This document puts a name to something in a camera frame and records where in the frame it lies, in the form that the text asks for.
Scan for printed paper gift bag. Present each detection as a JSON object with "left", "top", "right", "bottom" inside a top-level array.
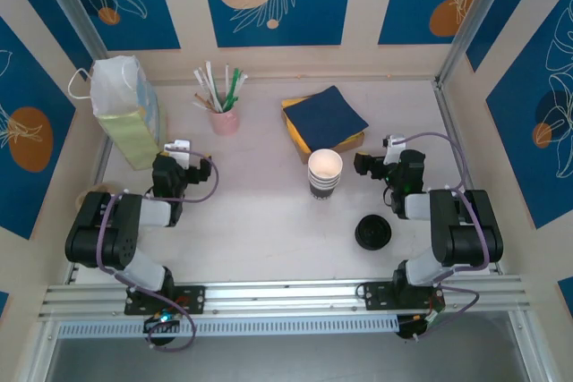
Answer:
[{"left": 67, "top": 55, "right": 170, "bottom": 172}]

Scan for pink straw holder cup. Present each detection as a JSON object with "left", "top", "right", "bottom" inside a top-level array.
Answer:
[{"left": 209, "top": 104, "right": 241, "bottom": 136}]

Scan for navy blue paper napkin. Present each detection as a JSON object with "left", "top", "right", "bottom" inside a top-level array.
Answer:
[{"left": 283, "top": 84, "right": 371, "bottom": 154}]

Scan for black plastic cup lid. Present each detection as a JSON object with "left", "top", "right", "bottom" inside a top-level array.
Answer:
[{"left": 355, "top": 214, "right": 394, "bottom": 252}]

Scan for beige pulp cup carrier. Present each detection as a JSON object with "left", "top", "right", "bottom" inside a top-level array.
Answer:
[{"left": 78, "top": 181, "right": 118, "bottom": 209}]

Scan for green and white wrapped straw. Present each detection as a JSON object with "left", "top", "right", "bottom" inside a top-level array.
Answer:
[{"left": 227, "top": 71, "right": 248, "bottom": 109}]

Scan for grey metal panel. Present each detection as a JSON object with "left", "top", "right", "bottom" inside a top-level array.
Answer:
[{"left": 42, "top": 312, "right": 545, "bottom": 382}]

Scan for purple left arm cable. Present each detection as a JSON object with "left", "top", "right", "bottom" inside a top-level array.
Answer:
[{"left": 96, "top": 152, "right": 221, "bottom": 353}]

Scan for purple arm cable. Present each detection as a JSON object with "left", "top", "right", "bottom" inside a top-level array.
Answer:
[
  {"left": 383, "top": 131, "right": 492, "bottom": 344},
  {"left": 96, "top": 152, "right": 221, "bottom": 353}
]

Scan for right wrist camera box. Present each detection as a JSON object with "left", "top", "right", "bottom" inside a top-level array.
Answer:
[{"left": 382, "top": 133, "right": 406, "bottom": 164}]

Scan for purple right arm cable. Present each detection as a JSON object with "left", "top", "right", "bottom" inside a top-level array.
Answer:
[{"left": 383, "top": 131, "right": 492, "bottom": 344}]

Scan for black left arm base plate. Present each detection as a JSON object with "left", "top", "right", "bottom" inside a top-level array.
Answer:
[{"left": 124, "top": 284, "right": 207, "bottom": 317}]

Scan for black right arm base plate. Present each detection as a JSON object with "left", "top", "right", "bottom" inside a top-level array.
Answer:
[{"left": 360, "top": 281, "right": 445, "bottom": 312}]

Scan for aluminium front rail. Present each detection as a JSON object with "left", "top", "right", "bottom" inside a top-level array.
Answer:
[{"left": 38, "top": 273, "right": 532, "bottom": 323}]

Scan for white slotted cable duct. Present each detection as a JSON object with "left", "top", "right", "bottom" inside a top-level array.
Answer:
[{"left": 56, "top": 314, "right": 400, "bottom": 340}]

